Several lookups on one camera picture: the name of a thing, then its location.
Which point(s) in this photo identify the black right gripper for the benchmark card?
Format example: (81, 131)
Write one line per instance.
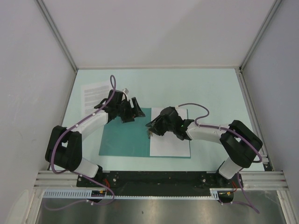
(155, 125)

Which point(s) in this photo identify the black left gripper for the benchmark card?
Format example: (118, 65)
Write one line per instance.
(130, 116)

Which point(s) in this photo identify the chrome folder clip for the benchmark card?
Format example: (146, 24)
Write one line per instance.
(150, 134)

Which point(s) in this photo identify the teal folder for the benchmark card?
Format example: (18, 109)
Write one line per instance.
(128, 139)

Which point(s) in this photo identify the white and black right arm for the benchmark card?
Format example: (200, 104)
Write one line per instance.
(240, 143)

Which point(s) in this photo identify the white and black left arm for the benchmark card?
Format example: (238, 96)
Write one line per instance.
(65, 145)

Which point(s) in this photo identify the printed white paper sheet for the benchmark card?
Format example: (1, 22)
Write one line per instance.
(92, 94)

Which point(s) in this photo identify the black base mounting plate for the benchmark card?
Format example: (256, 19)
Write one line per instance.
(165, 183)

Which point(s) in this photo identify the aluminium frame rail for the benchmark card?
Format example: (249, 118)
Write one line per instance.
(253, 180)

